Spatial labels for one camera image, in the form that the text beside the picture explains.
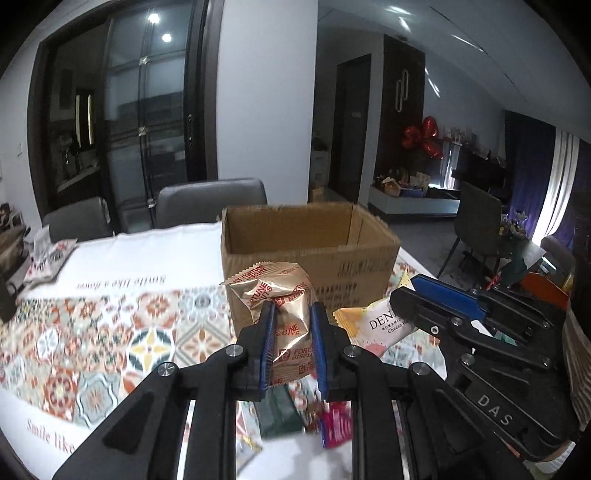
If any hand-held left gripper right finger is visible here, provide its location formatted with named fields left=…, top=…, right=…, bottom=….
left=308, top=301, right=532, bottom=480

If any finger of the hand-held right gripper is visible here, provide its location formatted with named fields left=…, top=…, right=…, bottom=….
left=410, top=273, right=567, bottom=345
left=390, top=288, right=553, bottom=371

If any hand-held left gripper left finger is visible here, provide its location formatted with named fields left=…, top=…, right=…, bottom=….
left=52, top=301, right=278, bottom=480

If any gold snack packet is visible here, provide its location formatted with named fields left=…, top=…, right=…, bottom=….
left=219, top=261, right=319, bottom=386

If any white yellow snack packet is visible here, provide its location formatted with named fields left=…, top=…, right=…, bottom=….
left=333, top=295, right=446, bottom=358

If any dark green snack packet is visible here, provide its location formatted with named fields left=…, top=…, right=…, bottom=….
left=256, top=385, right=308, bottom=439

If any pink snack packet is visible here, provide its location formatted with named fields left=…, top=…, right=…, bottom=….
left=318, top=401, right=354, bottom=448

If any dark chair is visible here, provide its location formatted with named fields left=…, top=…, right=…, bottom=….
left=436, top=181, right=504, bottom=278

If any flower bouquet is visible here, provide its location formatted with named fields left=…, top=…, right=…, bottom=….
left=499, top=210, right=529, bottom=241

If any orange box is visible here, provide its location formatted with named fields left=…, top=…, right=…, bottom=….
left=522, top=272, right=571, bottom=310

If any white low sideboard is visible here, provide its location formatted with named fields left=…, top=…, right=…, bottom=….
left=368, top=187, right=462, bottom=220

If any purple curtain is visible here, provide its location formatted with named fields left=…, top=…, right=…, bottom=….
left=505, top=111, right=557, bottom=241

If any patterned tablecloth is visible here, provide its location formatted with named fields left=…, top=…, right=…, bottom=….
left=0, top=220, right=490, bottom=480

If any white curtain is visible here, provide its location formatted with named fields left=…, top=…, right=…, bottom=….
left=531, top=129, right=580, bottom=245

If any wide grey dining chair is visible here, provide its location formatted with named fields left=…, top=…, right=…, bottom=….
left=156, top=178, right=269, bottom=229

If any red balloon bow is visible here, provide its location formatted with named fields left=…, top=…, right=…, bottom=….
left=401, top=116, right=445, bottom=160

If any dark wooden door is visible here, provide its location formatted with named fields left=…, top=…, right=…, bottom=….
left=329, top=54, right=372, bottom=204

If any tall dark cabinet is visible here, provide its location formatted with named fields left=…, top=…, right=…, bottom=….
left=369, top=34, right=426, bottom=195

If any narrow grey dining chair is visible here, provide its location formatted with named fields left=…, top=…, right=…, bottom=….
left=42, top=196, right=112, bottom=243

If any white printed snack bag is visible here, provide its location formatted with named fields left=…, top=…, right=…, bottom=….
left=23, top=237, right=77, bottom=284

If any sliding glass door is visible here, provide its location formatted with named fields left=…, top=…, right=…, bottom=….
left=99, top=0, right=218, bottom=234

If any black cup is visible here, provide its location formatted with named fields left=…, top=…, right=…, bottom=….
left=0, top=277, right=19, bottom=324

